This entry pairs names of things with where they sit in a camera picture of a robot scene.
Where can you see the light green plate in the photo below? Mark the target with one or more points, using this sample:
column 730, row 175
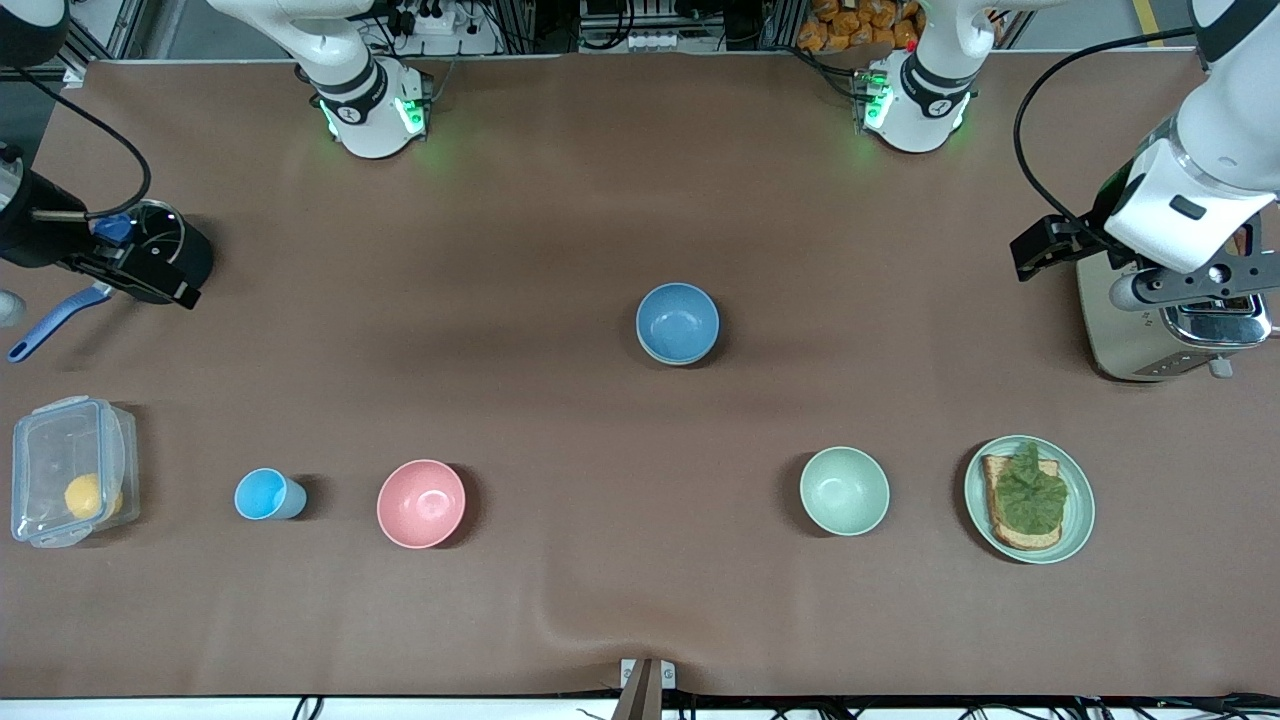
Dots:
column 1080, row 510

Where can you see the glass lid with blue knob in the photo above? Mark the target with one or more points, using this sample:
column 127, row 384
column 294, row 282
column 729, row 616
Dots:
column 160, row 225

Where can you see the bag of orange snacks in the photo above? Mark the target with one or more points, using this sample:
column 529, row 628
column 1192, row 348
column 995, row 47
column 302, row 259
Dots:
column 850, row 25

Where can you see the brown toast slice in toaster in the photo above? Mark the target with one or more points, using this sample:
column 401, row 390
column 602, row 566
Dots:
column 1241, row 240

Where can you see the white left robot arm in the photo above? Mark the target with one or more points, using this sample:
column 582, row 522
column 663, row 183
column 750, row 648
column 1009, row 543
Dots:
column 920, row 100

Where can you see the brown table cloth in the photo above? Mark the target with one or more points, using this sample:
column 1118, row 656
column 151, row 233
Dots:
column 640, row 200

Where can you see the white power strip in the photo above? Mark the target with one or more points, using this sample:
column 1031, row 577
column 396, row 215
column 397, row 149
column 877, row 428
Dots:
column 655, row 42
column 455, row 45

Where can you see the silver toaster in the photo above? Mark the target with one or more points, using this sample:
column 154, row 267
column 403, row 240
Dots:
column 1130, row 345

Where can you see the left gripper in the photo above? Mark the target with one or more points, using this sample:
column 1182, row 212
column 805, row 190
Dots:
column 1085, row 238

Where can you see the yellow lemon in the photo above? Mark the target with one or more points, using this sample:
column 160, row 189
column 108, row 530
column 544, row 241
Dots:
column 88, row 497

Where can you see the pink bowl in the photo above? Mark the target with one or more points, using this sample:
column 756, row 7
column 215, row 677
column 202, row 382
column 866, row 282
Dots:
column 421, row 504

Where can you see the green lettuce leaf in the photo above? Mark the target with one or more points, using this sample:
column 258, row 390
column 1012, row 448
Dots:
column 1030, row 495

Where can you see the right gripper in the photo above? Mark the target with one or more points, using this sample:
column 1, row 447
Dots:
column 30, row 237

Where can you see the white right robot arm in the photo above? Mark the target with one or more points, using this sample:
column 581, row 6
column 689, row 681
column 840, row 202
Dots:
column 365, row 100

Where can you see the blue bowl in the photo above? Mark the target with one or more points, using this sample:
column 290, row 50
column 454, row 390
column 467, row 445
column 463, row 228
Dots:
column 678, row 320

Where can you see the light green bowl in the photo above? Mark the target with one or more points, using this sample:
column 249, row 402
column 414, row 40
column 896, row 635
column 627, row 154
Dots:
column 680, row 363
column 844, row 491

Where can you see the clear plastic lidded container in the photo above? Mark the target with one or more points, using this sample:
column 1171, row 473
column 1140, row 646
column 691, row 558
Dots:
column 60, row 440

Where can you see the toasted bread slice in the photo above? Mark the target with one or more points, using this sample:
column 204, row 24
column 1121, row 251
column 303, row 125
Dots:
column 1020, row 541

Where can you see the light blue cup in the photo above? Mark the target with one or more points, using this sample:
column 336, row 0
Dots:
column 262, row 494

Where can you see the metal table edge bracket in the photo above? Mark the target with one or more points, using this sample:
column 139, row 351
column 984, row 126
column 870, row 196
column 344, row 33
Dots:
column 668, row 675

